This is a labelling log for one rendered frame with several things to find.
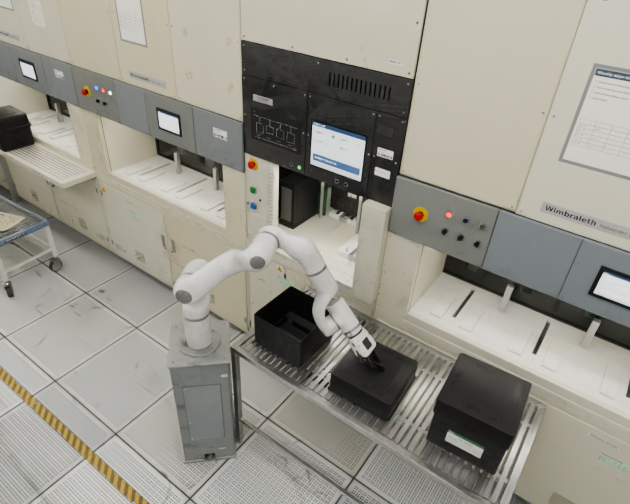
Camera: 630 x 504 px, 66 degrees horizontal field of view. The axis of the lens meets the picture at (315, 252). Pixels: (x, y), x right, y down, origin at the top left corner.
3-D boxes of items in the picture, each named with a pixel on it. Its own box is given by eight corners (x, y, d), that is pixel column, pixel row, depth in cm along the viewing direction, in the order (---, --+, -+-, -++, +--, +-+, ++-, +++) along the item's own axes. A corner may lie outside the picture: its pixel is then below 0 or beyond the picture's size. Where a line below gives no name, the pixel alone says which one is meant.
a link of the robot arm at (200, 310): (178, 319, 212) (172, 277, 199) (193, 293, 227) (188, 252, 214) (204, 323, 211) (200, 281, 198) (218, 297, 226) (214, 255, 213)
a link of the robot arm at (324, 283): (296, 288, 186) (329, 342, 199) (329, 264, 189) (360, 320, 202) (287, 280, 194) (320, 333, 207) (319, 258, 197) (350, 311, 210)
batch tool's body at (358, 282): (244, 346, 329) (232, 41, 218) (324, 279, 394) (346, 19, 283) (353, 413, 290) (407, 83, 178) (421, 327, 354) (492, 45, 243)
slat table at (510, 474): (236, 442, 270) (230, 346, 226) (301, 376, 311) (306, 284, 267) (454, 605, 211) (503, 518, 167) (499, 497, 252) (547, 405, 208)
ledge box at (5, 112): (-16, 142, 385) (-27, 110, 371) (20, 133, 404) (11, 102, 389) (2, 153, 371) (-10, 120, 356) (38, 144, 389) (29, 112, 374)
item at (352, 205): (327, 211, 307) (330, 165, 289) (344, 199, 321) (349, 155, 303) (359, 224, 296) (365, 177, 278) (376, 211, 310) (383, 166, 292)
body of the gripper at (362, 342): (353, 336, 198) (368, 358, 200) (365, 322, 206) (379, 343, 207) (341, 340, 204) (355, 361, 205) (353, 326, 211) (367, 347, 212)
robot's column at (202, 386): (183, 464, 257) (166, 367, 214) (186, 419, 280) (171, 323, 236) (236, 458, 262) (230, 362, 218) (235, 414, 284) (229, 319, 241)
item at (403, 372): (326, 388, 209) (328, 368, 201) (359, 348, 230) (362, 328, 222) (387, 422, 196) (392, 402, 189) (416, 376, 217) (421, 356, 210)
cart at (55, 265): (-57, 253, 395) (-82, 202, 367) (6, 227, 431) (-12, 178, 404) (10, 300, 353) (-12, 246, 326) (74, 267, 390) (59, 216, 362)
